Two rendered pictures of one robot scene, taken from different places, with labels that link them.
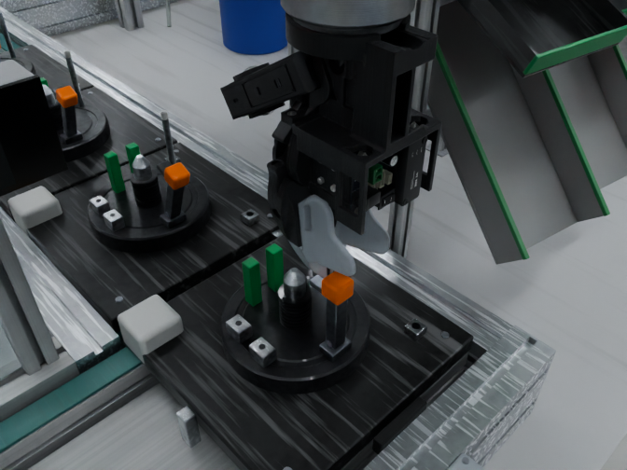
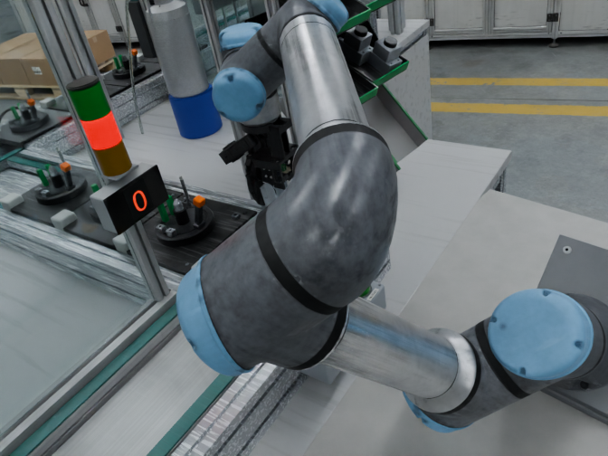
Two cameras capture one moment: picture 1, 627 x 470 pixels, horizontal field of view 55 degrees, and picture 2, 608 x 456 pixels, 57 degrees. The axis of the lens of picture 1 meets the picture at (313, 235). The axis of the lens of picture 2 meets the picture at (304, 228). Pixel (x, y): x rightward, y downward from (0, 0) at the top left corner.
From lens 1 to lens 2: 0.62 m
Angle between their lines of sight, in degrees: 7
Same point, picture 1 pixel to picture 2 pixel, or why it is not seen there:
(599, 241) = (417, 187)
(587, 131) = (387, 134)
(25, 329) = (155, 280)
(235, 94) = (225, 155)
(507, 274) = not seen: hidden behind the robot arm
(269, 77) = (238, 145)
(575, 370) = (409, 246)
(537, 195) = not seen: hidden behind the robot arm
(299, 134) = (254, 161)
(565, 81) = (370, 113)
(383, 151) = (283, 158)
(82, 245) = (157, 249)
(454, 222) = not seen: hidden behind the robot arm
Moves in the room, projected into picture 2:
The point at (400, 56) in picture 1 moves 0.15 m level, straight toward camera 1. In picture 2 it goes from (280, 128) to (283, 172)
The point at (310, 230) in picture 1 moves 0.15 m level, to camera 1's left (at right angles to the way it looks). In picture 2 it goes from (267, 197) to (187, 218)
